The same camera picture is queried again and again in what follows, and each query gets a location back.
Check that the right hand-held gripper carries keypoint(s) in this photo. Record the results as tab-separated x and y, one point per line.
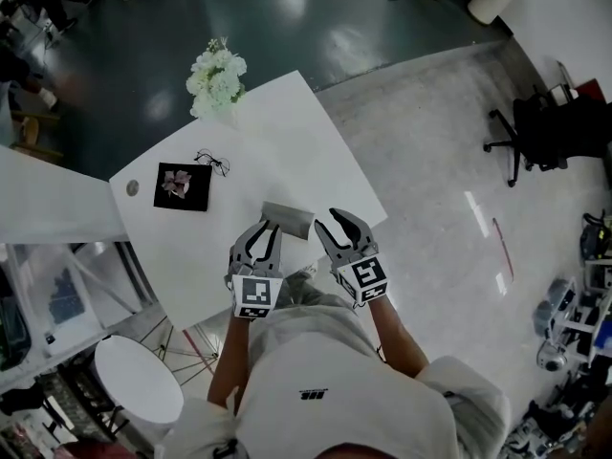
363	275

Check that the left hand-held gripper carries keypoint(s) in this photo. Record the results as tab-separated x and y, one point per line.
255	294

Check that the person's left forearm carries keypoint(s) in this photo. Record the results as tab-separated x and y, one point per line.
232	361

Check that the person's right forearm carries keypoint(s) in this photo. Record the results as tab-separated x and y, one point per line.
394	337

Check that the eyeglasses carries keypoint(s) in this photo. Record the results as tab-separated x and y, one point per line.
213	161

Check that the person's grey trousers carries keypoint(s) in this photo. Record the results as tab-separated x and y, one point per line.
306	292

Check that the black square mat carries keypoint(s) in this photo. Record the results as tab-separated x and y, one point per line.
196	194

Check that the person's white shirt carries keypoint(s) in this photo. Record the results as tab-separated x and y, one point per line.
334	390

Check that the thin red stick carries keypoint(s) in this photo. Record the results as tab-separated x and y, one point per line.
503	246

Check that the white flower bouquet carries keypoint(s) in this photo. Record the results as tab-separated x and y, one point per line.
215	79

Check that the round white side table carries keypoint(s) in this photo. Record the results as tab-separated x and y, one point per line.
138	380

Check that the white metal shelf rack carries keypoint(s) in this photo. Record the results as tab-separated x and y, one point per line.
72	299

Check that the white round device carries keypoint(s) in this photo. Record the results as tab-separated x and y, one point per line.
553	357

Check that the black office chair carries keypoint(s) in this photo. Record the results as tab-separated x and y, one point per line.
559	132

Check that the black and yellow bag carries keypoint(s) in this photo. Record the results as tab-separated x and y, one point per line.
595	237

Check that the white equipment shelf cart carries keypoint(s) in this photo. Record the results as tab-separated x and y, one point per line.
588	313

